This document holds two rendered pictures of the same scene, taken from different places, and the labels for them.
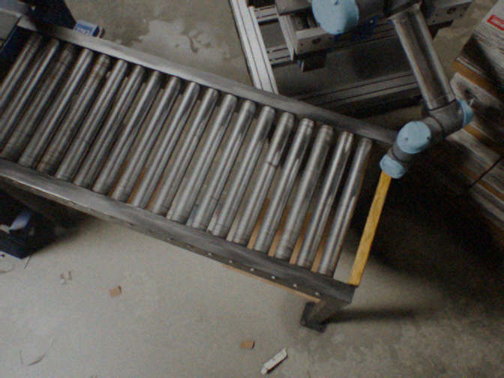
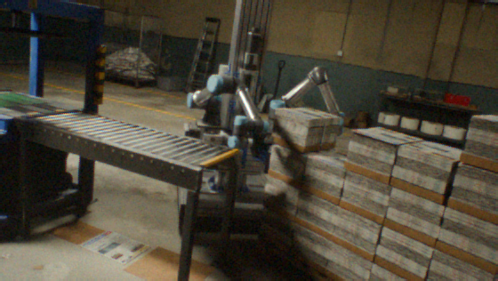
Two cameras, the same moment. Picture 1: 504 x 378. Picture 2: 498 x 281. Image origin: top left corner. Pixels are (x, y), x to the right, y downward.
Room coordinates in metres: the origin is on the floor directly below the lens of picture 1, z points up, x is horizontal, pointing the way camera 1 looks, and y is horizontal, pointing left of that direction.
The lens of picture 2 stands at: (-1.87, -0.39, 1.47)
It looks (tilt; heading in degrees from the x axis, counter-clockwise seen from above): 13 degrees down; 356
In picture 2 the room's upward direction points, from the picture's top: 9 degrees clockwise
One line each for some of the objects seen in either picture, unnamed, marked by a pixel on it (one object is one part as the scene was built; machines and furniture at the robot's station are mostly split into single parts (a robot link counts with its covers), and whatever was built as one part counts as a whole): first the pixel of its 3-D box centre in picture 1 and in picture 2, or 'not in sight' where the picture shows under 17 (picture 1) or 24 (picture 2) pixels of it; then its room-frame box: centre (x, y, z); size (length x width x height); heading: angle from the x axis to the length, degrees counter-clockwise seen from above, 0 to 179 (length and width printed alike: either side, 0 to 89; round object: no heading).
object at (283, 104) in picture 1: (201, 85); (152, 136); (0.89, 0.15, 0.74); 1.34 x 0.05 x 0.12; 66
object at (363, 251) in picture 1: (374, 214); (221, 157); (0.38, -0.34, 0.81); 0.43 x 0.03 x 0.02; 156
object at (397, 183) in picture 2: not in sight; (430, 185); (0.22, -1.49, 0.86); 0.38 x 0.29 x 0.04; 132
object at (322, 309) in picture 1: (323, 308); (187, 248); (0.17, -0.23, 0.34); 0.06 x 0.06 x 0.68; 66
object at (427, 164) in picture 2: not in sight; (434, 170); (0.22, -1.49, 0.95); 0.38 x 0.29 x 0.23; 132
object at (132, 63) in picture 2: not in sight; (130, 49); (8.34, 2.34, 0.85); 1.21 x 0.83 x 1.71; 66
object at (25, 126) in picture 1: (40, 101); (73, 122); (0.85, 0.67, 0.77); 0.47 x 0.05 x 0.05; 156
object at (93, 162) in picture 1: (112, 126); (103, 131); (0.74, 0.44, 0.77); 0.47 x 0.05 x 0.05; 156
